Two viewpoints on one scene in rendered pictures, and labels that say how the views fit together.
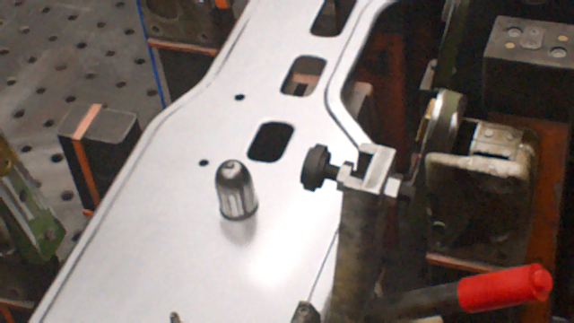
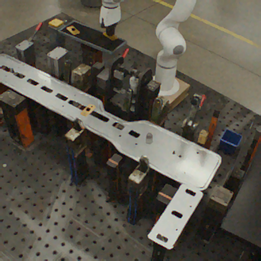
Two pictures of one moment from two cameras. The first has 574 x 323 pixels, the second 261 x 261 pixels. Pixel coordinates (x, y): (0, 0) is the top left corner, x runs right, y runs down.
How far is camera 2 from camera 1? 1.37 m
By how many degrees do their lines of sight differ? 62
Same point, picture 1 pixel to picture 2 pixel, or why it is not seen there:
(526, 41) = (153, 85)
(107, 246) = (152, 160)
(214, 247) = (158, 145)
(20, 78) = (18, 216)
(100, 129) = (117, 160)
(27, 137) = (44, 216)
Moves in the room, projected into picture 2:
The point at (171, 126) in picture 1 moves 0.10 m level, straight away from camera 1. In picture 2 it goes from (124, 147) to (101, 147)
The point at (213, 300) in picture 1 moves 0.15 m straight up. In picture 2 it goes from (169, 147) to (173, 124)
